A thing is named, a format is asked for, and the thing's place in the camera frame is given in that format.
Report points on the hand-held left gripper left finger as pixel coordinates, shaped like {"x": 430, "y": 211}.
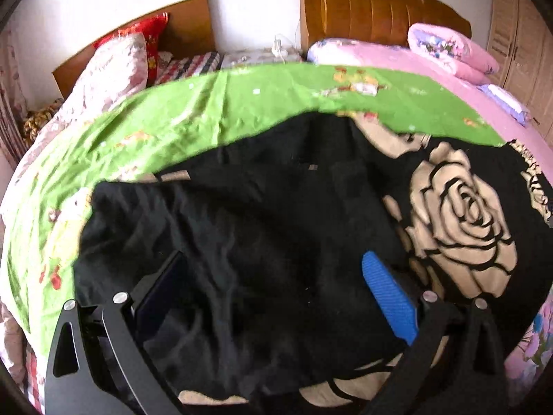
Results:
{"x": 164, "y": 294}

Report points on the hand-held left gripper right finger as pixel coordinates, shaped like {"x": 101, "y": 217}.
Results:
{"x": 389, "y": 298}

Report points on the black pants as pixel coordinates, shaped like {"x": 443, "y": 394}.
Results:
{"x": 259, "y": 224}

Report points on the black beige rose blanket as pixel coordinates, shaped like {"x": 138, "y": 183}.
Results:
{"x": 458, "y": 216}

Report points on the green cartoon print bedsheet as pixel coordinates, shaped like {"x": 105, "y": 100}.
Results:
{"x": 173, "y": 112}

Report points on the tiger print cloth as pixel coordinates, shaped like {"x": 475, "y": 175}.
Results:
{"x": 39, "y": 121}

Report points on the lavender small pillow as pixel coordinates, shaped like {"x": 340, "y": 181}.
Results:
{"x": 503, "y": 101}

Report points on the patterned pink curtain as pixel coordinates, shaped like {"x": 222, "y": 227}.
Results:
{"x": 11, "y": 95}

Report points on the floral covered nightstand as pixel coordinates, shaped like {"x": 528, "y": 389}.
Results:
{"x": 250, "y": 57}

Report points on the folded pink floral quilt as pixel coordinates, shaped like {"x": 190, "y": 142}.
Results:
{"x": 453, "y": 47}

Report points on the red floral pillow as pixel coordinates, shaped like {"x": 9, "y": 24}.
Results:
{"x": 151, "y": 30}

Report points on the plain wooden headboard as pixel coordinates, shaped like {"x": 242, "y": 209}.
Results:
{"x": 190, "y": 26}

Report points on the white charger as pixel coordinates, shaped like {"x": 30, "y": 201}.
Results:
{"x": 277, "y": 47}

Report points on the light wooden wardrobe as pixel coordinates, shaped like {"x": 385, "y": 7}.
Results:
{"x": 518, "y": 43}

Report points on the grooved wooden headboard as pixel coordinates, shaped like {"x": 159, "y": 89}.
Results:
{"x": 367, "y": 4}

